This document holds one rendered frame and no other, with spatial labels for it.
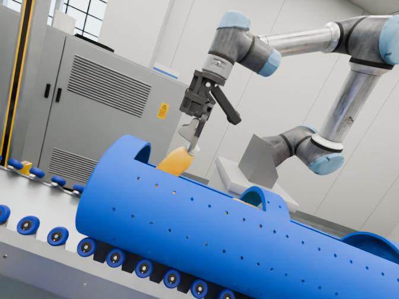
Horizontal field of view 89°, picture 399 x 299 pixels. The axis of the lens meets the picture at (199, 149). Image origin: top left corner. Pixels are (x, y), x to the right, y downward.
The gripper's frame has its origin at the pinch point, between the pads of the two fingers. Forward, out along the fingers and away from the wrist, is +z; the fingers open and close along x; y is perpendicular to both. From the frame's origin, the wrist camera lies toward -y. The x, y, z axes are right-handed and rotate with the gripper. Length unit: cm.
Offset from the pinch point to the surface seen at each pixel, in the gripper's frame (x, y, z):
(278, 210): 11.0, -25.4, 4.1
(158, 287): 15.9, -5.2, 33.4
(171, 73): -145, 42, -24
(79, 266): 16.8, 14.8, 34.6
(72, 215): 3.0, 26.1, 33.5
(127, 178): 16.3, 10.7, 8.3
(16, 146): -27, 72, 36
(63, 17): -131, 141, -31
